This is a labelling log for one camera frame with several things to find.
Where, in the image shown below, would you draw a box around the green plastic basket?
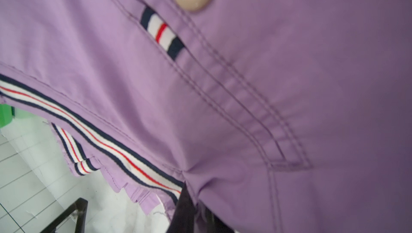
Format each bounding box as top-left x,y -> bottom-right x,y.
0,104 -> 33,128

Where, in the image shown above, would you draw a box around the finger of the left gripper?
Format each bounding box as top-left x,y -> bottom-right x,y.
41,198 -> 89,233

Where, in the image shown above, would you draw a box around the purple pants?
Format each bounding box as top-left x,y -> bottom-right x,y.
1,0 -> 412,233

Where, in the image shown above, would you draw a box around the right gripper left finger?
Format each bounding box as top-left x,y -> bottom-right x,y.
166,184 -> 196,233

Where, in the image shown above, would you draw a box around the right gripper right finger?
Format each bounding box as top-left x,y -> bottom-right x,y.
205,208 -> 235,233

